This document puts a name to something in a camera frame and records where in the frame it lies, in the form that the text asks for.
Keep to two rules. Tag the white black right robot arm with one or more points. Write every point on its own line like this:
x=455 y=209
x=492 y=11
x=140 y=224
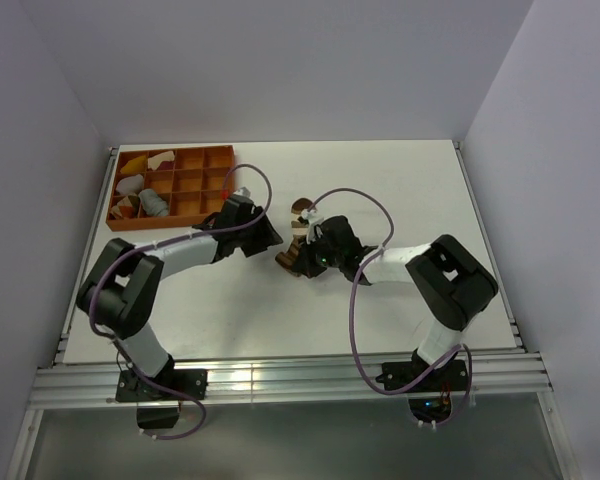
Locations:
x=453 y=284

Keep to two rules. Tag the grey sock with black stripes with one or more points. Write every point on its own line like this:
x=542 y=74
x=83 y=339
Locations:
x=153 y=204

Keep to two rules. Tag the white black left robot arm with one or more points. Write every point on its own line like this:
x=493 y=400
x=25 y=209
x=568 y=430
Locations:
x=119 y=292

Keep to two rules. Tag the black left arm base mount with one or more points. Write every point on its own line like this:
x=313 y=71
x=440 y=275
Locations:
x=159 y=405

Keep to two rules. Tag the aluminium front frame rail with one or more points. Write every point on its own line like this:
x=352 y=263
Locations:
x=274 y=381

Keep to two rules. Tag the white maroon rolled sock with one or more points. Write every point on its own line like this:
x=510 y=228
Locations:
x=161 y=161

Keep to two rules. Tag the orange white rolled sock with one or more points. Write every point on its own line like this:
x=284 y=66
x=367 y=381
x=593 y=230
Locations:
x=125 y=208

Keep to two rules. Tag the brown striped sock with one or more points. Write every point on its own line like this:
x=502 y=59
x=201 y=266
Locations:
x=295 y=235

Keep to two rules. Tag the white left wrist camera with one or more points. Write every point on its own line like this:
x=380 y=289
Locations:
x=243 y=191

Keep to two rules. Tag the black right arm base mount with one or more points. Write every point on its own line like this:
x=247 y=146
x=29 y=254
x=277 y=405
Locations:
x=452 y=375

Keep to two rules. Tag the aluminium table edge rail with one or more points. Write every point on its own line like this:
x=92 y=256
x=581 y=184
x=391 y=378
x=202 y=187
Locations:
x=458 y=147

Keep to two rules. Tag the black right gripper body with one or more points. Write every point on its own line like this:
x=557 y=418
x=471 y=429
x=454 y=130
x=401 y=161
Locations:
x=318 y=257

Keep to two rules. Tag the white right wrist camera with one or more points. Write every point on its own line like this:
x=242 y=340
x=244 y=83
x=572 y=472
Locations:
x=312 y=220

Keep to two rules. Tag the orange wooden compartment tray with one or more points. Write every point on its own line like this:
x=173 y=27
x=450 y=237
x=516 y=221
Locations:
x=195 y=188

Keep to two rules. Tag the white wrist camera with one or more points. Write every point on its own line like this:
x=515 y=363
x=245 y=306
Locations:
x=312 y=220
x=243 y=191

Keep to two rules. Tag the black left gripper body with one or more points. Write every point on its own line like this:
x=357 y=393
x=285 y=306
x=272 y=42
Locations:
x=240 y=234

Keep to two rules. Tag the yellow rolled sock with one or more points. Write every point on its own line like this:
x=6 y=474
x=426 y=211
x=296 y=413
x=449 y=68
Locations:
x=135 y=165

